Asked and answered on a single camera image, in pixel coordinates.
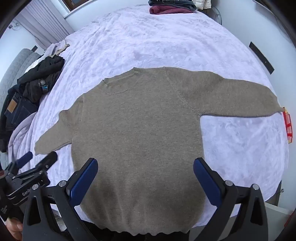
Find dark blue jeans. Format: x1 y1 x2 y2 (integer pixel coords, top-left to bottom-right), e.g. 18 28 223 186
3 91 40 130

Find folded denim garment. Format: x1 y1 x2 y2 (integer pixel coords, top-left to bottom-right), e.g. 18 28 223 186
148 0 197 11

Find beige cloth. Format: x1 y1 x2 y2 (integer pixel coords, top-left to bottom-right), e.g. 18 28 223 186
52 43 70 56

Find standing fan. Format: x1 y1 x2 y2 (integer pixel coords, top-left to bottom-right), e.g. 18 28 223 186
209 6 223 25

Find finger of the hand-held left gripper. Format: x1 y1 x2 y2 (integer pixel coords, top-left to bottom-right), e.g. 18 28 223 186
34 151 58 173
5 151 33 176

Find taupe knit sweater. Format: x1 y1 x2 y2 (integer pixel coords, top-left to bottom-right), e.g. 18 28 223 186
34 66 284 235

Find framed wall picture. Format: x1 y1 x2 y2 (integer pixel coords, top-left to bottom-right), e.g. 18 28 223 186
64 0 85 11

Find person's left hand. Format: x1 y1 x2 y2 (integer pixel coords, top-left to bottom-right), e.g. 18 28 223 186
5 217 24 240

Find white cabinet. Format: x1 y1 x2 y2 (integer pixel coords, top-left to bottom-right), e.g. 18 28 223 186
262 179 295 233

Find black strip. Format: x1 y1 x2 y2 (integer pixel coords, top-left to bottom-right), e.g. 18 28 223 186
249 41 275 75

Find maroon garment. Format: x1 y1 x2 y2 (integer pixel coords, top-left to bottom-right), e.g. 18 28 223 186
149 5 192 15

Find lavender fluffy blanket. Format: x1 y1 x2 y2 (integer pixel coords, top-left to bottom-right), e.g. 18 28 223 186
8 5 290 229

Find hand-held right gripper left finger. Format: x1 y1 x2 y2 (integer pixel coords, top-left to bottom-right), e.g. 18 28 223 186
22 158 99 241

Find white puffer jacket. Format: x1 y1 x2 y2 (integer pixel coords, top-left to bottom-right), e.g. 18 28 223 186
192 0 213 10

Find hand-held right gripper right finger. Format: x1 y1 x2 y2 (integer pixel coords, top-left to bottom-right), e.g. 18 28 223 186
188 158 269 241

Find black jacket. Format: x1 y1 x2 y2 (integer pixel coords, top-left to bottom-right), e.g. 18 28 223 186
0 56 65 152

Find red patterned object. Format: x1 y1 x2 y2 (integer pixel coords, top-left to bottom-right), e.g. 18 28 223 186
282 107 294 144

